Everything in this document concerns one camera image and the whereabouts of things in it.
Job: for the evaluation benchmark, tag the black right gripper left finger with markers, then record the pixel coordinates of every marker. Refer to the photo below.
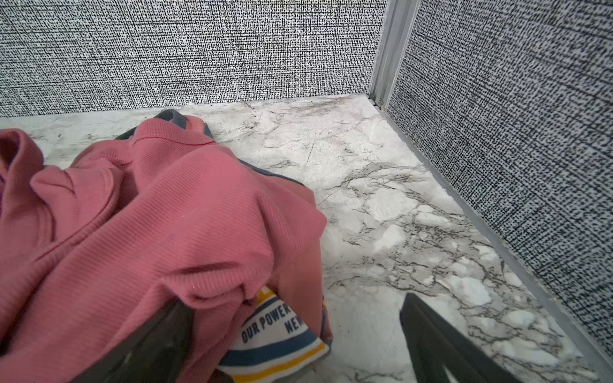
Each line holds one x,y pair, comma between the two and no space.
155,352

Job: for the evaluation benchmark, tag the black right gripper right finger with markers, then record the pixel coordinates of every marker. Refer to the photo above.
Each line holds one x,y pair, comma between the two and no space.
437,350

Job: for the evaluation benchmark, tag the striped printed white cloth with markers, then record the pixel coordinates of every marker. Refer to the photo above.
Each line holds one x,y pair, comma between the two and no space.
275,344

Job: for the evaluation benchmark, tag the dark red ribbed cloth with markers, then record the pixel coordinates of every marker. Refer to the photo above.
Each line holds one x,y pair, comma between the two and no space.
91,252

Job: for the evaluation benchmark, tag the aluminium cage frame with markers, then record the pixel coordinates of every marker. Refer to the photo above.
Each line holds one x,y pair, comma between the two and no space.
509,103

